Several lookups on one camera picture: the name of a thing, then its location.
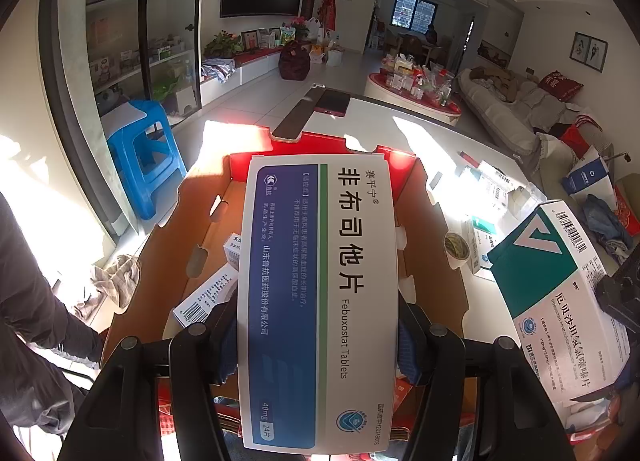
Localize person's dark trousers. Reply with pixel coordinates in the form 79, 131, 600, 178
0, 190, 106, 447

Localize long wall painting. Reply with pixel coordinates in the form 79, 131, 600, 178
477, 39, 513, 68

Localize red gift bag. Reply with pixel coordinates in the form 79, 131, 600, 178
612, 186, 640, 237

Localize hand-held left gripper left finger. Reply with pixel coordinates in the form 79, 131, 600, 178
70, 300, 242, 461

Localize beige sofa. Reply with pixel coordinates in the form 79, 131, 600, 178
456, 64, 640, 272

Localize white tape roll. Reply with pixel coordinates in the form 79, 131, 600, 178
442, 230, 471, 269

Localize red white cloth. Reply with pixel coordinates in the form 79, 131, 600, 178
557, 111, 606, 157

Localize window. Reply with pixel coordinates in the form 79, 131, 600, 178
391, 0, 441, 31

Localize dark red bag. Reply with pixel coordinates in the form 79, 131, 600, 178
278, 40, 312, 83

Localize round red coffee table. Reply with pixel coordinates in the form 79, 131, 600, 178
363, 54, 463, 127

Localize white television bench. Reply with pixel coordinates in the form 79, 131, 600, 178
200, 44, 296, 107

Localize blue jeans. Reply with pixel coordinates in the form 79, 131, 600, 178
582, 194, 631, 252

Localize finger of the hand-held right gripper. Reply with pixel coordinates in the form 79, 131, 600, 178
595, 261, 640, 328

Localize beige clothes pile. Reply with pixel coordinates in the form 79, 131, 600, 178
470, 66, 521, 102

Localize red cushion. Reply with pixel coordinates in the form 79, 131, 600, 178
537, 70, 585, 103

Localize white medicine box blue stripe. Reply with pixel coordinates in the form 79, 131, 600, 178
171, 262, 241, 328

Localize striped clothes pile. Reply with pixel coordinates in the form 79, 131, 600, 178
202, 58, 236, 84

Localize white medicine box green mark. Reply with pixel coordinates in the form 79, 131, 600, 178
457, 165, 483, 192

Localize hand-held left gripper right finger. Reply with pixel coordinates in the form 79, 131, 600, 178
398, 298, 571, 461

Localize small white orange medicine box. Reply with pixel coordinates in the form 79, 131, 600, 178
223, 233, 244, 268

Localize wooden dining table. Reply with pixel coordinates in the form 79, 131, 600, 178
397, 34, 451, 62

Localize white plastic bag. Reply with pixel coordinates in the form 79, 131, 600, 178
302, 16, 326, 42

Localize glass display cabinet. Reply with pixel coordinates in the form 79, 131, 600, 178
40, 0, 208, 237

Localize framed wall photos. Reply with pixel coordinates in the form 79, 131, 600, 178
570, 32, 609, 73

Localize white blue paper bag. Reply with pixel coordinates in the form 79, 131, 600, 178
561, 145, 612, 197

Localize red cardboard box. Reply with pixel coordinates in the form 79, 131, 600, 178
102, 130, 471, 447

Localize potted plant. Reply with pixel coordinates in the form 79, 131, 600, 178
204, 30, 245, 58

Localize grey rag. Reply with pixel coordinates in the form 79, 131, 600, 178
75, 253, 143, 327

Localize phone in red case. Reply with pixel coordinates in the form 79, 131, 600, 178
314, 89, 352, 117

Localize blue plastic stool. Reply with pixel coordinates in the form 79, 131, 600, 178
106, 100, 188, 221

